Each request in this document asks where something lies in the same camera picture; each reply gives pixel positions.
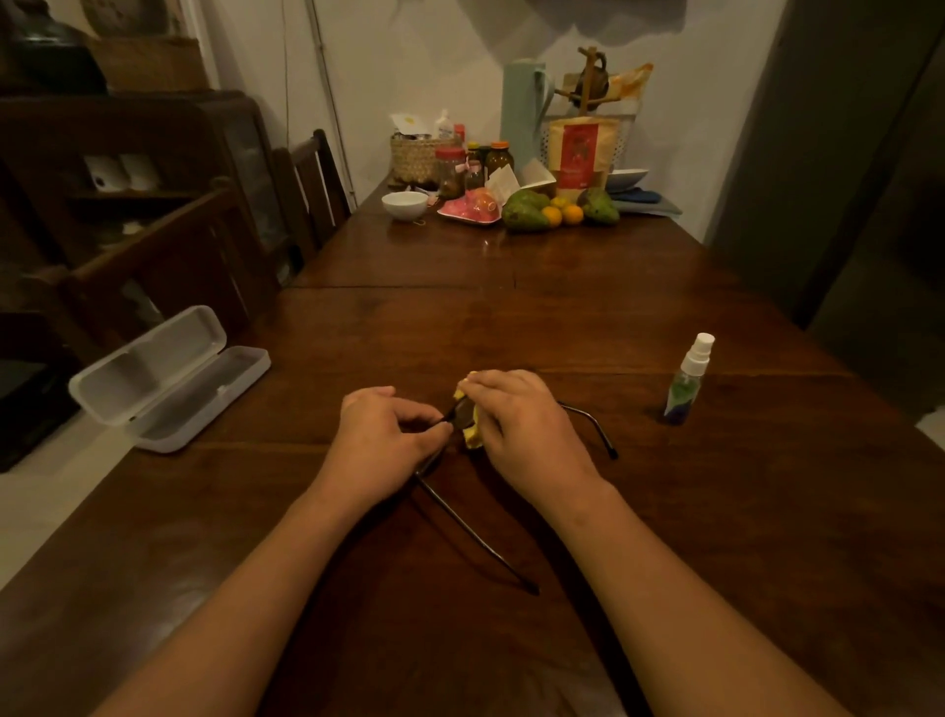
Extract person's right hand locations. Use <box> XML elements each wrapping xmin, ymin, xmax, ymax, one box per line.
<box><xmin>457</xmin><ymin>368</ymin><xmax>614</xmax><ymax>520</ymax></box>

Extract person's left hand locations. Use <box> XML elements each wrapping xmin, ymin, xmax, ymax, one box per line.
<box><xmin>313</xmin><ymin>385</ymin><xmax>455</xmax><ymax>518</ymax></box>

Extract yellow cleaning cloth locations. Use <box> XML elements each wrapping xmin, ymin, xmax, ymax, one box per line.
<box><xmin>452</xmin><ymin>371</ymin><xmax>486</xmax><ymax>451</ymax></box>

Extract black thin-frame eyeglasses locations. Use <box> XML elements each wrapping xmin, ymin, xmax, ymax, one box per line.
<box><xmin>412</xmin><ymin>395</ymin><xmax>620</xmax><ymax>597</ymax></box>

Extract person's right forearm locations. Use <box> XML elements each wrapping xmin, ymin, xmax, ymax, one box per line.
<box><xmin>545</xmin><ymin>479</ymin><xmax>853</xmax><ymax>717</ymax></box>

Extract person's left forearm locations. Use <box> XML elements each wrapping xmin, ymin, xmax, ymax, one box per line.
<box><xmin>89</xmin><ymin>482</ymin><xmax>372</xmax><ymax>717</ymax></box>

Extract green mango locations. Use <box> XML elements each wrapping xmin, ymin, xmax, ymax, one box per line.
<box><xmin>578</xmin><ymin>186</ymin><xmax>622</xmax><ymax>227</ymax></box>
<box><xmin>501</xmin><ymin>189</ymin><xmax>552</xmax><ymax>234</ymax></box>

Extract small clear spray bottle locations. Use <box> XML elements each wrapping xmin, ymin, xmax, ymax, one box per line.
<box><xmin>661</xmin><ymin>332</ymin><xmax>716</xmax><ymax>426</ymax></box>

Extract white ceramic bowl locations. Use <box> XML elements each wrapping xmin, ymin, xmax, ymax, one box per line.
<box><xmin>381</xmin><ymin>191</ymin><xmax>431</xmax><ymax>223</ymax></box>

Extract white paper box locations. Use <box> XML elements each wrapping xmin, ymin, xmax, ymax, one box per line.
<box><xmin>483</xmin><ymin>158</ymin><xmax>558</xmax><ymax>207</ymax></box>

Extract glass jar with red lid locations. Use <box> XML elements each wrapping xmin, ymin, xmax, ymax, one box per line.
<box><xmin>434</xmin><ymin>145</ymin><xmax>468</xmax><ymax>201</ymax></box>

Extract grey tray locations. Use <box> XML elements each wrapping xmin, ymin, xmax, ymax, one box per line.
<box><xmin>613</xmin><ymin>195</ymin><xmax>685</xmax><ymax>219</ymax></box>

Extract woven basket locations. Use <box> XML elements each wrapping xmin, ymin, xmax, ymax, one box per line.
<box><xmin>389</xmin><ymin>133</ymin><xmax>460</xmax><ymax>186</ymax></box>

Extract kraft pouch with red label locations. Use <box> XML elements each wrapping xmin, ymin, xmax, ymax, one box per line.
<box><xmin>547</xmin><ymin>116</ymin><xmax>622</xmax><ymax>198</ymax></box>

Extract open white glasses case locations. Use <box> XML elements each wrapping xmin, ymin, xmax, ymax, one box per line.
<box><xmin>68</xmin><ymin>305</ymin><xmax>273</xmax><ymax>455</ymax></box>

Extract dark wooden chair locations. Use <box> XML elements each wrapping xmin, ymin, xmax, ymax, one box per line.
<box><xmin>0</xmin><ymin>176</ymin><xmax>283</xmax><ymax>370</ymax></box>
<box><xmin>272</xmin><ymin>129</ymin><xmax>353</xmax><ymax>268</ymax></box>

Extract white plastic colander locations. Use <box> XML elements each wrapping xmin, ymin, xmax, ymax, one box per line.
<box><xmin>538</xmin><ymin>111</ymin><xmax>637</xmax><ymax>175</ymax></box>

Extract pale green thermos jug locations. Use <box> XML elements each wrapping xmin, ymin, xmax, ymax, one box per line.
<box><xmin>499</xmin><ymin>58</ymin><xmax>555</xmax><ymax>172</ymax></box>

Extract wooden mug tree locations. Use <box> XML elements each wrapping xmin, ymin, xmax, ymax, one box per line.
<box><xmin>554</xmin><ymin>46</ymin><xmax>611</xmax><ymax>117</ymax></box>

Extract orange snack packet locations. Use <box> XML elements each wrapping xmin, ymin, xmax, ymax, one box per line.
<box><xmin>604</xmin><ymin>62</ymin><xmax>655</xmax><ymax>106</ymax></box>

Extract dark wooden glass cabinet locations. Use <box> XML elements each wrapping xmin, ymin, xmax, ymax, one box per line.
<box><xmin>0</xmin><ymin>90</ymin><xmax>298</xmax><ymax>296</ymax></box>

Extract brown cardboard box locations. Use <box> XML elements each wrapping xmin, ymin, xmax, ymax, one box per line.
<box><xmin>80</xmin><ymin>33</ymin><xmax>213</xmax><ymax>94</ymax></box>

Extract dark round pot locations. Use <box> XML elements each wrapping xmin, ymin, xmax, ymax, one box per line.
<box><xmin>0</xmin><ymin>0</ymin><xmax>109</xmax><ymax>96</ymax></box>

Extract thin wall cable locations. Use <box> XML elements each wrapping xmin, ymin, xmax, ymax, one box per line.
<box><xmin>304</xmin><ymin>0</ymin><xmax>360</xmax><ymax>211</ymax></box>

